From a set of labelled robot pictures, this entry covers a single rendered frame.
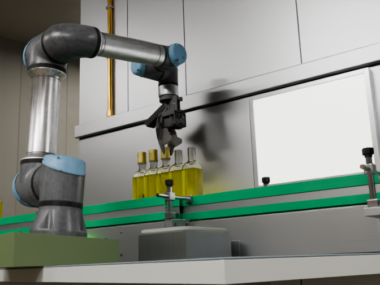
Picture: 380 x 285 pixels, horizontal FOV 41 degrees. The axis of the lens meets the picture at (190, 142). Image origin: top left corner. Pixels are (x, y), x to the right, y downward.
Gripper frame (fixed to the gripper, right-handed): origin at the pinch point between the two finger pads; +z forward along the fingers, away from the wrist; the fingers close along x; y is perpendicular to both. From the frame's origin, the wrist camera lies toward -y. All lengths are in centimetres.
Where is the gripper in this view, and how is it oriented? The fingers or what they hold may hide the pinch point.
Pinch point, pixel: (165, 151)
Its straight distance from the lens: 188.8
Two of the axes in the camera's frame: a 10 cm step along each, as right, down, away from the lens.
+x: 5.8, 1.6, 7.9
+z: 0.4, 9.7, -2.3
